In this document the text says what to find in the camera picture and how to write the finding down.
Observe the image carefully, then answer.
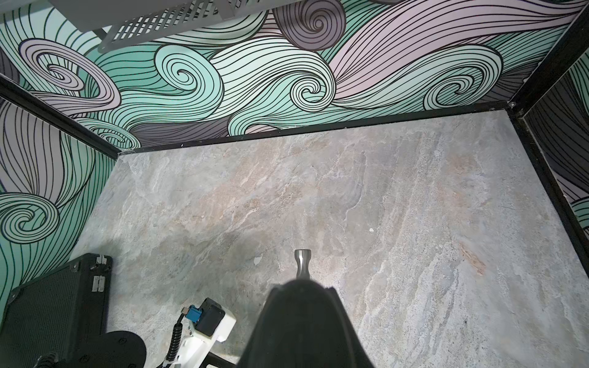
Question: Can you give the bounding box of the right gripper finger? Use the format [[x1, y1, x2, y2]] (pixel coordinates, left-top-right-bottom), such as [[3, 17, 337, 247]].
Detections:
[[237, 279, 374, 367]]

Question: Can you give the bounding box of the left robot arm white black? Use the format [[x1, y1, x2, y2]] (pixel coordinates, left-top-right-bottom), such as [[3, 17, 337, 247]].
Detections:
[[34, 331, 147, 368]]

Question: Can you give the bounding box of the black case on table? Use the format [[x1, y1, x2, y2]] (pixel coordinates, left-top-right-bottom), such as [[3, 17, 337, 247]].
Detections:
[[1, 253, 114, 367]]

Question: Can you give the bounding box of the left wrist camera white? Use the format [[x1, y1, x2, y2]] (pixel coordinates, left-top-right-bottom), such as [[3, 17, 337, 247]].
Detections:
[[160, 298, 236, 367]]

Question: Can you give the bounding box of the black perforated wall shelf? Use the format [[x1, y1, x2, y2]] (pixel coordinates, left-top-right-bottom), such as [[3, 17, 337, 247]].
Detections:
[[51, 0, 291, 54]]

